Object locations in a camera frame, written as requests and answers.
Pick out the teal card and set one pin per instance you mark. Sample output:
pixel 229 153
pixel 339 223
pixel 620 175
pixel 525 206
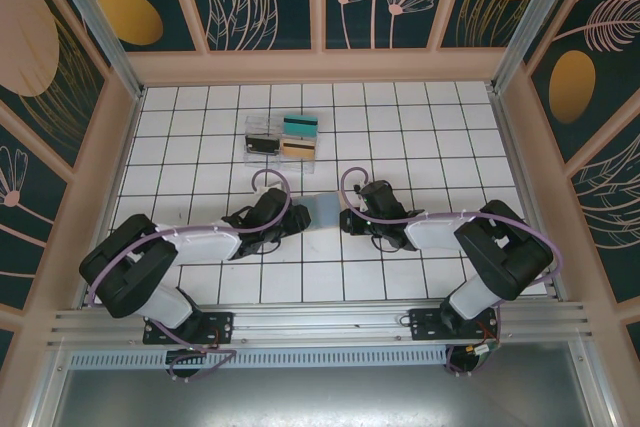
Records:
pixel 300 129

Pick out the tan card holder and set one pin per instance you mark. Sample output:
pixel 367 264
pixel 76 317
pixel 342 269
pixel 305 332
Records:
pixel 331 209

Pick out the clear acrylic card organizer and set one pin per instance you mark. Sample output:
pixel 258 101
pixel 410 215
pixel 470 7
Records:
pixel 260 167

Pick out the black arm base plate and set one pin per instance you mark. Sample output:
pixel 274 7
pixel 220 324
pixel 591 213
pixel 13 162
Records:
pixel 220 327
pixel 425 329

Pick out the aluminium corner post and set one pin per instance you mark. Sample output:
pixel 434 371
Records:
pixel 535 12
pixel 100 22

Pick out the gold card with dark stripe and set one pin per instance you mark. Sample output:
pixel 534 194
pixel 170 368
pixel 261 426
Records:
pixel 298 152

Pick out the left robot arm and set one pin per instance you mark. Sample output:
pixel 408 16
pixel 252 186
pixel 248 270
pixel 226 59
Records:
pixel 130 267

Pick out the aluminium front rail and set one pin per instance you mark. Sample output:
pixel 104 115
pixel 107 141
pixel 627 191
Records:
pixel 320 327

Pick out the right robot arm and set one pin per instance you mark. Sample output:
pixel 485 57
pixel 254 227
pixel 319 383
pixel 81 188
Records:
pixel 500 252

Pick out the grey metal sheet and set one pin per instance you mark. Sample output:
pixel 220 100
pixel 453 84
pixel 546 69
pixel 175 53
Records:
pixel 320 397

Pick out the black card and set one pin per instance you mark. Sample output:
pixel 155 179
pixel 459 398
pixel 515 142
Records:
pixel 270 144

